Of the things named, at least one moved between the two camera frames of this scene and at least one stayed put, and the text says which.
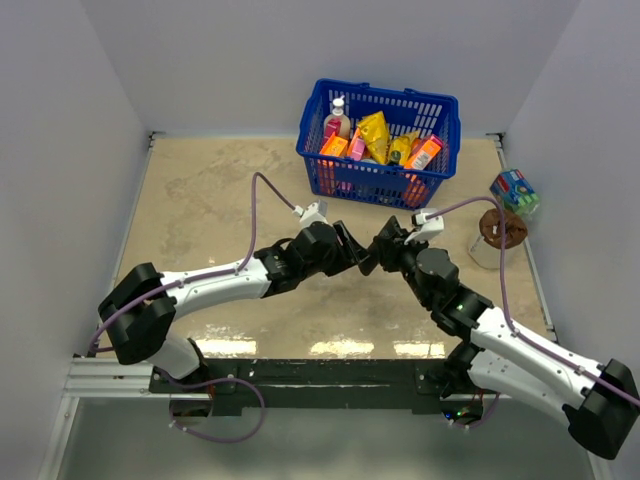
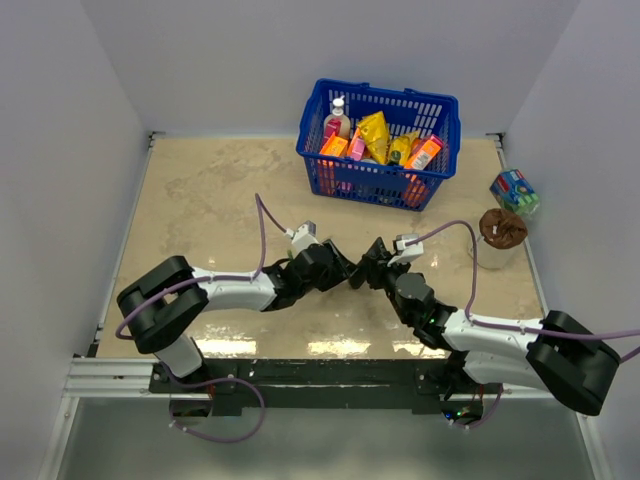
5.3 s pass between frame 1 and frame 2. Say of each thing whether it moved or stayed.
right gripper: moved
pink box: stayed
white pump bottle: stayed
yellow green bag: stayed
